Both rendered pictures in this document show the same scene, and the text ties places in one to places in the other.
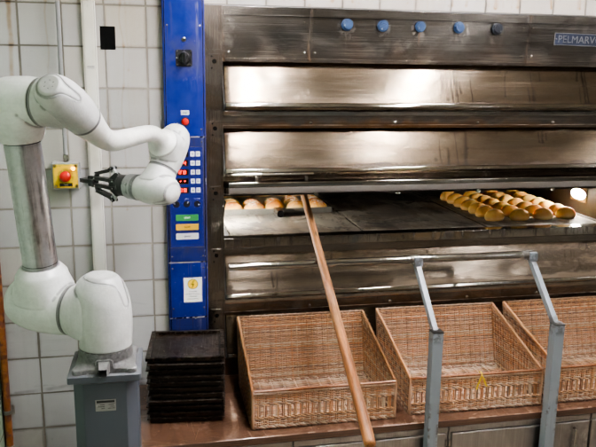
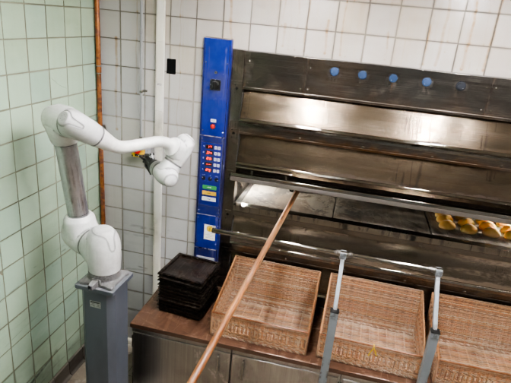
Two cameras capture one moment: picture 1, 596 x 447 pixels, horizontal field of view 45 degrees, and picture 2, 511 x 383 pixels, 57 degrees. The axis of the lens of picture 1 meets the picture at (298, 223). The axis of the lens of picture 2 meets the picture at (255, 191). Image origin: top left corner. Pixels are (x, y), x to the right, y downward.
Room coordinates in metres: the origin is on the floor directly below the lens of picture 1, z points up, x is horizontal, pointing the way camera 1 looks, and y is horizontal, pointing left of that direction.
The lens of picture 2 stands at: (0.42, -0.87, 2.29)
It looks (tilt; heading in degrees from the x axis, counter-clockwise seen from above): 20 degrees down; 23
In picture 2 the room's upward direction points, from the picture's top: 5 degrees clockwise
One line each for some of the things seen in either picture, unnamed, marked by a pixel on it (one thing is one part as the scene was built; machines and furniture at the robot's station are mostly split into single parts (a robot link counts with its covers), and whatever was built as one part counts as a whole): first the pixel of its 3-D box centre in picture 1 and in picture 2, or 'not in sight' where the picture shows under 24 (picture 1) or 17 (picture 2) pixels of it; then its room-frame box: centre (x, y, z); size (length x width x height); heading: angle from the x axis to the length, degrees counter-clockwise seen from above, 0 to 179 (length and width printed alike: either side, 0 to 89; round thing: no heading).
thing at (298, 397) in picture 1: (312, 364); (268, 301); (2.67, -0.06, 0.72); 0.56 x 0.49 x 0.28; 101
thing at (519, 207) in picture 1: (504, 203); (471, 213); (3.61, -1.05, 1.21); 0.61 x 0.48 x 0.06; 12
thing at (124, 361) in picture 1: (105, 356); (102, 275); (1.99, 0.56, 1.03); 0.22 x 0.18 x 0.06; 11
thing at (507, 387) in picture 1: (453, 353); (372, 321); (2.80, -0.65, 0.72); 0.56 x 0.49 x 0.28; 101
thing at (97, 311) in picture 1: (100, 309); (103, 247); (2.01, 0.58, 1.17); 0.18 x 0.16 x 0.22; 73
